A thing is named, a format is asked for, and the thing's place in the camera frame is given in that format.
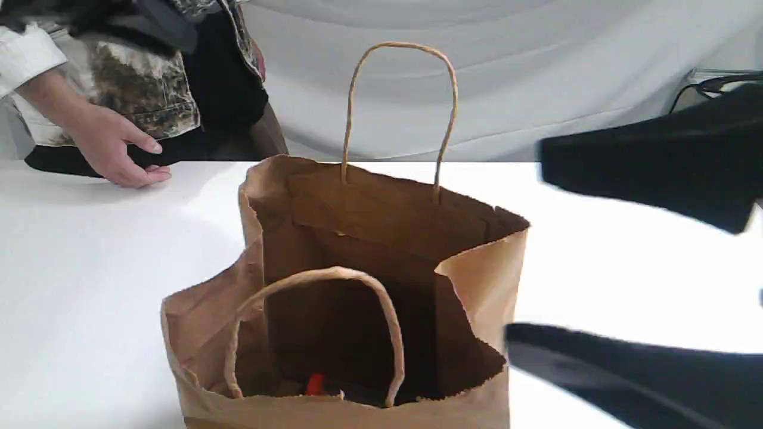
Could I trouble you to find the brown paper bag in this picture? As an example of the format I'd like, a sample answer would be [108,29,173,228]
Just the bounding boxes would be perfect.
[161,42,531,428]

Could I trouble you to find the orange-capped clear tube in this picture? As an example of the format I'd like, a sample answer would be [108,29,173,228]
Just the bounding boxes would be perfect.
[303,372,326,396]

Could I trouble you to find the person's right forearm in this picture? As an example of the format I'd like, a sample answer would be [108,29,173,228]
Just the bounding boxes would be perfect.
[17,70,98,131]

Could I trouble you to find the person's left hand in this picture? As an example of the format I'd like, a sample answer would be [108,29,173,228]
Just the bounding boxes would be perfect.
[249,38,266,82]

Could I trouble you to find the person's right hand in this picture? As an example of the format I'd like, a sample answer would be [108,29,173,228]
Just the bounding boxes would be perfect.
[60,101,171,188]

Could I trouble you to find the person torso camouflage jacket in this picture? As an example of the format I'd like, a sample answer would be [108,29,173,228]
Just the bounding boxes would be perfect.
[2,1,289,178]

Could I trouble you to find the black cables at right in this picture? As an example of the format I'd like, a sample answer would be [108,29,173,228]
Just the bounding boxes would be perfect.
[668,71,763,114]

